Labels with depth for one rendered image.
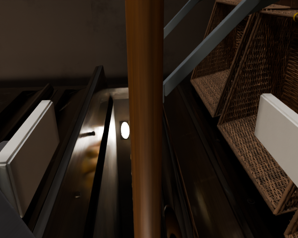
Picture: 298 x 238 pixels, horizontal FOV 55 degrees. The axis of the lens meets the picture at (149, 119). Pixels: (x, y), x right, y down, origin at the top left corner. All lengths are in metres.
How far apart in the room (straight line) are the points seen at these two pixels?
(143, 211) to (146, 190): 0.03
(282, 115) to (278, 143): 0.02
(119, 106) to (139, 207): 1.58
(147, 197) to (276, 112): 0.16
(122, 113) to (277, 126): 1.73
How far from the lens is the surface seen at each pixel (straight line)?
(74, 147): 0.89
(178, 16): 1.10
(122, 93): 1.82
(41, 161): 0.16
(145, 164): 0.27
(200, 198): 0.91
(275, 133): 0.18
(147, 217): 0.31
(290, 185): 0.80
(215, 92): 1.57
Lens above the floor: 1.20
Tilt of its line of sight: 3 degrees down
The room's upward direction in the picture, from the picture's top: 92 degrees counter-clockwise
